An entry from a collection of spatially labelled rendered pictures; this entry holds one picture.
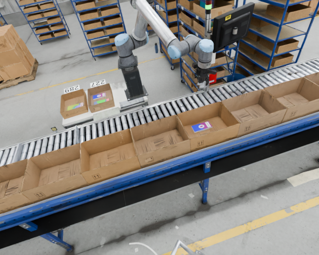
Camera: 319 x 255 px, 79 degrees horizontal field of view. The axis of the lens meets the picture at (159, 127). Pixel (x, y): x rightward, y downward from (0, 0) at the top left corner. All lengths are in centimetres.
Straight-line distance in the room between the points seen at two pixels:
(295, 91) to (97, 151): 186
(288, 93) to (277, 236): 133
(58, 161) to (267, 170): 220
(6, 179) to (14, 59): 398
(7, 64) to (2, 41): 49
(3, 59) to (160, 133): 459
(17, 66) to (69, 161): 415
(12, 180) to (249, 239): 211
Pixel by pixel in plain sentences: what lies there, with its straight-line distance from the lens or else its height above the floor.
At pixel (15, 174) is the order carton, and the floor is 92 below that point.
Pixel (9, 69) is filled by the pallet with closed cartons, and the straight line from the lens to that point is 575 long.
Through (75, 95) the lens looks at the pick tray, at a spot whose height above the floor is 79.
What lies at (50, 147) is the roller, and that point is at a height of 74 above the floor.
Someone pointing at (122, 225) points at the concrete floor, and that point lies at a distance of 232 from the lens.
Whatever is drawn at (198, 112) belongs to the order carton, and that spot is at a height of 100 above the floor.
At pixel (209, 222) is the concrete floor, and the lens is 223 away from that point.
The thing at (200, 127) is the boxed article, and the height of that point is 90.
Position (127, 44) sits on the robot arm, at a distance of 212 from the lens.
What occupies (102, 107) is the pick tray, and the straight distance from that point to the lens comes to 232.
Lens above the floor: 211
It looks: 45 degrees down
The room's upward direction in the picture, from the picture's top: 11 degrees counter-clockwise
